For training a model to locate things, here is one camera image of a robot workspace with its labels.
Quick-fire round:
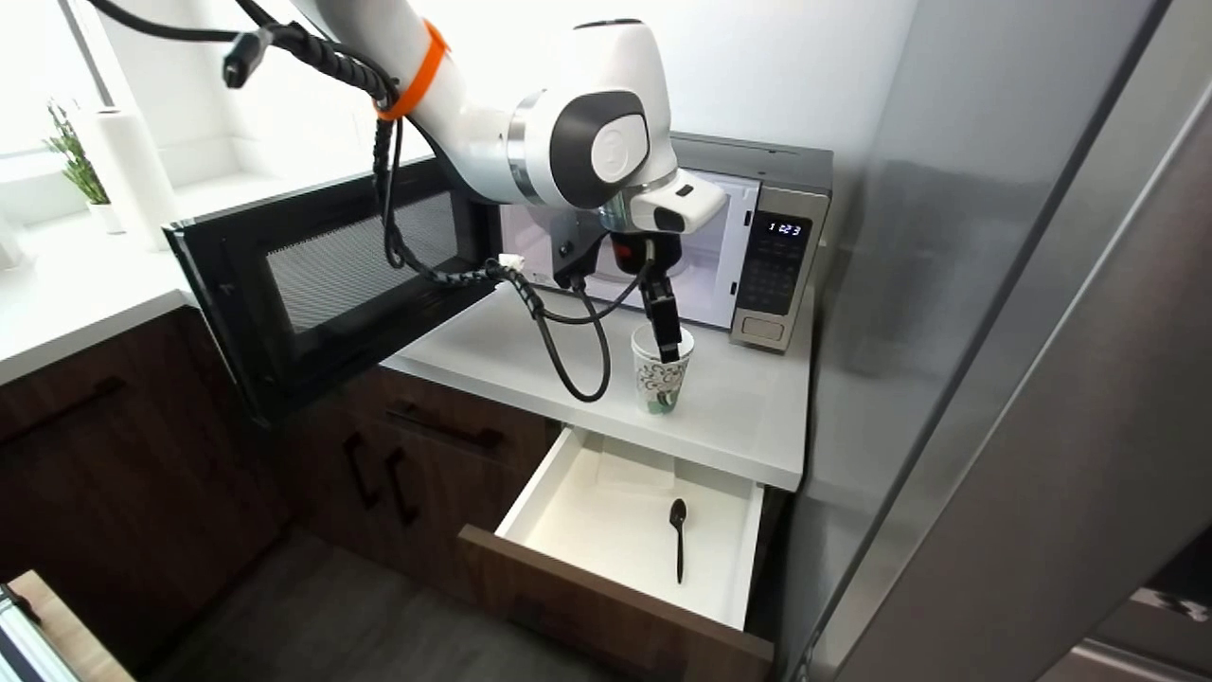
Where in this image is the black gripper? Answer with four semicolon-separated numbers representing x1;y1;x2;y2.
602;223;695;365

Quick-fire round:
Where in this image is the patterned white paper cup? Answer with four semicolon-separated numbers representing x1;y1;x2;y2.
627;322;699;417

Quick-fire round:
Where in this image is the silver microwave oven body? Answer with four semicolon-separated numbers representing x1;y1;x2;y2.
494;129;837;357

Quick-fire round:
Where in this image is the black microwave door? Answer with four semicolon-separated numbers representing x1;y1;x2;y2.
161;150;508;428

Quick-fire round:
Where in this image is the black plastic spoon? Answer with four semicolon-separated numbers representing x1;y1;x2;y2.
665;495;691;586

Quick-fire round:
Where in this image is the open white wooden drawer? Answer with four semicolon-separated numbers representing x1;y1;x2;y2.
454;425;780;682

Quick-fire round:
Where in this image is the stainless steel refrigerator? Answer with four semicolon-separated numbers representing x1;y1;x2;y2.
777;0;1212;682

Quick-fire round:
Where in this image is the white paper towel roll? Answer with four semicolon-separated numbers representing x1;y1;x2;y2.
90;103;181;245

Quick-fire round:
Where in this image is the dark brown wooden cabinet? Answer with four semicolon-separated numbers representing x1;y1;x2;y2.
0;307;565;682

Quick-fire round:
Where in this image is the small green potted plant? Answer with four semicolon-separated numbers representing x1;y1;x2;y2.
40;103;116;212

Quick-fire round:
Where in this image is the light wooden table board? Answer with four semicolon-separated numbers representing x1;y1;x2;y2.
3;566;136;682

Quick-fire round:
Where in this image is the black wrist camera block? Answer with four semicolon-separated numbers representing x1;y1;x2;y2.
547;226;609;297

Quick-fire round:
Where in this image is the black horizontal cabinet handle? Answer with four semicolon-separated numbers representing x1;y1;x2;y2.
385;398;508;453
0;370;131;447

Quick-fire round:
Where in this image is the black vertical cabinet handle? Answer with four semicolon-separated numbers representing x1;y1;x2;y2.
339;428;385;510
383;442;425;529

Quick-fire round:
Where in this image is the orange cable strap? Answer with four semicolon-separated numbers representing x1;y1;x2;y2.
376;15;454;129

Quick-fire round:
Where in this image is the braided black robot cable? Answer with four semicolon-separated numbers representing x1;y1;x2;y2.
82;0;399;111

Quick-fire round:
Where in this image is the aluminium frame profile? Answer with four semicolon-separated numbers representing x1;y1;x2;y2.
0;585;82;682

